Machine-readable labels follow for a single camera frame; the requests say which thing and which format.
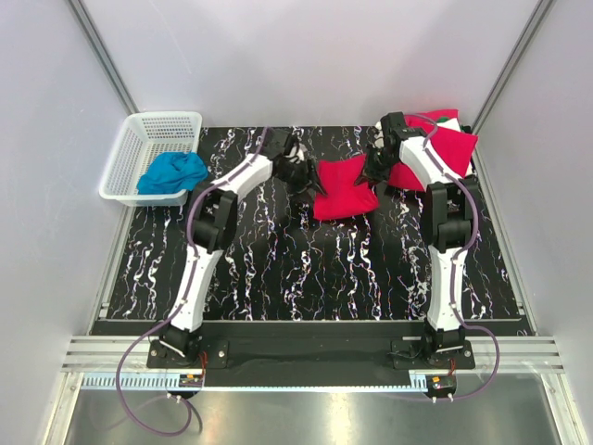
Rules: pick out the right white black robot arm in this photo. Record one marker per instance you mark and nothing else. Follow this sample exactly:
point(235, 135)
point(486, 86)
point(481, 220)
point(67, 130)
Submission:
point(449, 228)

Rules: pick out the aluminium corner post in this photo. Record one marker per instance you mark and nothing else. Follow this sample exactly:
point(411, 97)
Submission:
point(89, 29)
point(524, 40)

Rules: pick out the red t-shirt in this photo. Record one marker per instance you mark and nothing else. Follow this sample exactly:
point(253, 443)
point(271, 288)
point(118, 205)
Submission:
point(402, 177)
point(344, 199)

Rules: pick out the right aluminium corner post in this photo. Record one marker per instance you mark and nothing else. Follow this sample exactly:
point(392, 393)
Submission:
point(524, 40)

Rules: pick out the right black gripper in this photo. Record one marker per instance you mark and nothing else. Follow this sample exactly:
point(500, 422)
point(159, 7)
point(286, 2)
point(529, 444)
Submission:
point(371, 171)

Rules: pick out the left small controller board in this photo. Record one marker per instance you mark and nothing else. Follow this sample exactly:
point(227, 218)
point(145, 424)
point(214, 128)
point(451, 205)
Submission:
point(191, 381)

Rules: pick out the left aluminium corner post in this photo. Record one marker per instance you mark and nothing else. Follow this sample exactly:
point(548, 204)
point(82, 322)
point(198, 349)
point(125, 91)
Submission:
point(89, 29)

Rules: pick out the white plastic basket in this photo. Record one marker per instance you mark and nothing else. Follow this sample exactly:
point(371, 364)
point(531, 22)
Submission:
point(141, 139)

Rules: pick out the folded red t-shirt on stack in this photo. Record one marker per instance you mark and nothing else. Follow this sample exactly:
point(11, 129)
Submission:
point(402, 177)

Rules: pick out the blue crumpled t-shirt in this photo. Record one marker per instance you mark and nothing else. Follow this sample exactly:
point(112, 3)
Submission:
point(172, 172)

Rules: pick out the right small controller board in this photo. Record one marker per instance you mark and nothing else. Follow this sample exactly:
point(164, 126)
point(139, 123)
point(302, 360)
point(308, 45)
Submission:
point(442, 382)

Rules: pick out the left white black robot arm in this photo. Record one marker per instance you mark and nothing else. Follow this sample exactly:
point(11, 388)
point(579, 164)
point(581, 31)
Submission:
point(211, 227)

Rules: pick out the aluminium front rail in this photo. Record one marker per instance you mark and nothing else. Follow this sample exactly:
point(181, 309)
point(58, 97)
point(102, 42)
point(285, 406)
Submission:
point(109, 362)

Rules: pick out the black marble pattern mat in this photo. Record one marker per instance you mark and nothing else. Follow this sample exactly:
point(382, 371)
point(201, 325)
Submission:
point(284, 265)

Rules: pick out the stack of folded shirts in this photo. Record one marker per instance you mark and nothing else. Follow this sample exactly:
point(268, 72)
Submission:
point(454, 146)

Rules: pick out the small controller board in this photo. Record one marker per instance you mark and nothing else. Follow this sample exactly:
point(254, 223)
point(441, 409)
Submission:
point(191, 381)
point(442, 382)

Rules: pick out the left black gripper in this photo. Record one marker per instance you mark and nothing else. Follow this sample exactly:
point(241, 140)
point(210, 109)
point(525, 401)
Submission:
point(305, 179)

